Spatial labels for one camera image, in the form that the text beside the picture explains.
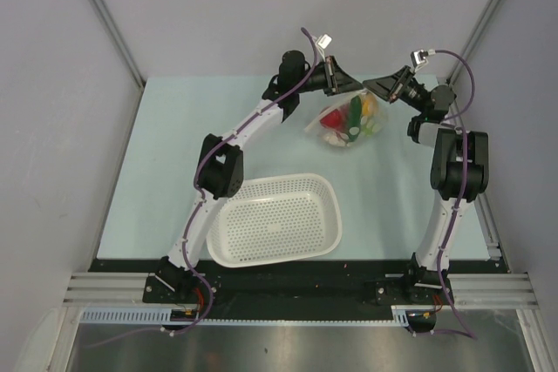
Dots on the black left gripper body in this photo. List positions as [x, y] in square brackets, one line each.
[316, 81]

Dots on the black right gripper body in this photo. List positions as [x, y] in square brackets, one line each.
[413, 93]

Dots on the clear polka dot zip bag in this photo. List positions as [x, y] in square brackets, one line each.
[369, 126]

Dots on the orange yellow fake fruit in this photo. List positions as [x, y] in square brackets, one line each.
[369, 105]

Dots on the green fake cucumber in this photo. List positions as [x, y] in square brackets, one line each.
[353, 118]

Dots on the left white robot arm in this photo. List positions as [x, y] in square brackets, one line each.
[220, 171]

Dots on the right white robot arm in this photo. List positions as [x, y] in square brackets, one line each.
[459, 174]

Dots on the red fake pepper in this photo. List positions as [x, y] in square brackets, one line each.
[333, 120]

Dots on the white perforated plastic basket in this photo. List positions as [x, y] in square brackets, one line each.
[276, 219]

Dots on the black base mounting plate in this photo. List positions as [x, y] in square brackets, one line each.
[321, 269]

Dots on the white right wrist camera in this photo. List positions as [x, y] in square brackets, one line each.
[419, 59]

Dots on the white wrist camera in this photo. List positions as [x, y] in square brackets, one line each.
[419, 59]
[323, 41]

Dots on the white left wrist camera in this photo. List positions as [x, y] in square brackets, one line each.
[323, 41]

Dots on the right aluminium frame post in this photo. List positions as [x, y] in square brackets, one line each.
[480, 27]

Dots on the aluminium frame post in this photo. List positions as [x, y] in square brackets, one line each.
[119, 44]
[480, 27]

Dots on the aluminium front rail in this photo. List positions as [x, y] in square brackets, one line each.
[468, 291]

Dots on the white slotted cable duct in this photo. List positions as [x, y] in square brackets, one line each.
[182, 317]

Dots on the left aluminium frame post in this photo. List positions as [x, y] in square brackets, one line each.
[119, 44]

